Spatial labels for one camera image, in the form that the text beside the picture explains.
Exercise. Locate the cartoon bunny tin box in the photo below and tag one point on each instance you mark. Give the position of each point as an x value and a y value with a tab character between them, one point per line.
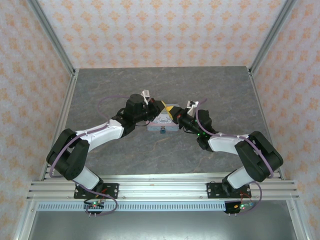
163	123

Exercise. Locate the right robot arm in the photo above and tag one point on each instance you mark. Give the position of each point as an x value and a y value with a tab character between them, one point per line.
225	143

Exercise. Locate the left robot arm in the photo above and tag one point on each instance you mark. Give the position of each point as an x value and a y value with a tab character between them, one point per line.
105	135

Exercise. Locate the aluminium extrusion beam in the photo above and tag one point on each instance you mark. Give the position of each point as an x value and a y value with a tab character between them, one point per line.
162	190

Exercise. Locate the grey metal sheet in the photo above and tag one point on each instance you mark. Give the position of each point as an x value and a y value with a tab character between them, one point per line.
162	225

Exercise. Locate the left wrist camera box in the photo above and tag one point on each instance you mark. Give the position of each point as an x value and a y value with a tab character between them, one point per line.
146	95

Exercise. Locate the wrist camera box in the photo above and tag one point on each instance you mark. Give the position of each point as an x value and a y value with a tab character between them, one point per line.
146	95
192	107

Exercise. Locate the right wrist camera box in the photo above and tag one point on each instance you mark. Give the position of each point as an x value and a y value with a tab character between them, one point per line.
192	107

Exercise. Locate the aluminium side rail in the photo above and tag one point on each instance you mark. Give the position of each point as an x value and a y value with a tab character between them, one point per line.
262	105
66	105

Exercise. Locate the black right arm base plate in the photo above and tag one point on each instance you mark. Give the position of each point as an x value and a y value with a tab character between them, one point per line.
213	190

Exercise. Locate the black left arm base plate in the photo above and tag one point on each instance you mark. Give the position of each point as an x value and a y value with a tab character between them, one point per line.
110	190

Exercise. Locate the aluminium frame post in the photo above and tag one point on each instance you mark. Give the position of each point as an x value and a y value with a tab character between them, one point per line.
272	37
52	40

